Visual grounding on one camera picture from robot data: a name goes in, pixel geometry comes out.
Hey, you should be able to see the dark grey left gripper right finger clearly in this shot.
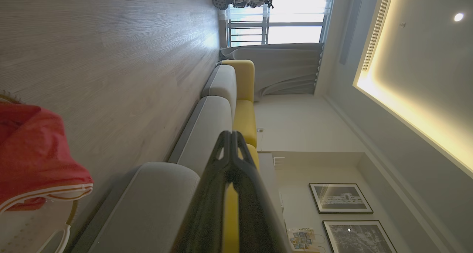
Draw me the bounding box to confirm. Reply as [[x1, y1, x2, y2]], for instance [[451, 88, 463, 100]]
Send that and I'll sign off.
[[231, 131, 293, 253]]

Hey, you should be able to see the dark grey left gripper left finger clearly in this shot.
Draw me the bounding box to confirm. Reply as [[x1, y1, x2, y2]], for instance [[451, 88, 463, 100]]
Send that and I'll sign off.
[[173, 131, 232, 253]]

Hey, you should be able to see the red and white shirt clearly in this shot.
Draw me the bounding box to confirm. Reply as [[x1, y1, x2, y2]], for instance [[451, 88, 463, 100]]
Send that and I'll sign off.
[[0, 103, 94, 213]]

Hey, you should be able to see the grey sofa with yellow back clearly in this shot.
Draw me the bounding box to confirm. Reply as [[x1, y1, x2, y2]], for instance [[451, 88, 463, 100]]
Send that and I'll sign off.
[[70, 60, 289, 253]]

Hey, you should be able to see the white side cabinet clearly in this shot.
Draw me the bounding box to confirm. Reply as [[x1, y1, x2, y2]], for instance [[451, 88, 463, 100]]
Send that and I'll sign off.
[[258, 152, 286, 213]]

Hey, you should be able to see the printed paper bag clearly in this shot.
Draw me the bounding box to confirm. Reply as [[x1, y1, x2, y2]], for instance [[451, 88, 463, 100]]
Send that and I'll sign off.
[[286, 227, 326, 253]]

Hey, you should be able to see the black framed picture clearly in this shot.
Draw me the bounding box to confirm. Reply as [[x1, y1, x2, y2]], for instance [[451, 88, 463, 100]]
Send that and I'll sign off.
[[309, 183, 374, 214], [322, 220, 398, 253]]

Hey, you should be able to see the grey curtain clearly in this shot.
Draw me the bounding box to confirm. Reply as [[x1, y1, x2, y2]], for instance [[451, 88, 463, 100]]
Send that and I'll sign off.
[[220, 42, 325, 98]]

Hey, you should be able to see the white laundry basket brown rim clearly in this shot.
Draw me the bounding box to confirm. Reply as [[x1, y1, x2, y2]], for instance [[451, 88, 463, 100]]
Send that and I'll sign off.
[[0, 92, 80, 253]]

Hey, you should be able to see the grey machine with wheel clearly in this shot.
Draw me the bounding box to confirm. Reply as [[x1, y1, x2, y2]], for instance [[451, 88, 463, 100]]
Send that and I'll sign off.
[[212, 0, 274, 10]]

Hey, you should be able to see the long ceiling air vent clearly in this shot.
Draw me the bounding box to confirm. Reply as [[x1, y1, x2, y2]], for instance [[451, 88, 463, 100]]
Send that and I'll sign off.
[[361, 0, 395, 72]]

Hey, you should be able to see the window with grey frame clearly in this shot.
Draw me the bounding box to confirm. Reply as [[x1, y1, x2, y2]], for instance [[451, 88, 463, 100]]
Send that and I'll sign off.
[[225, 0, 336, 48]]

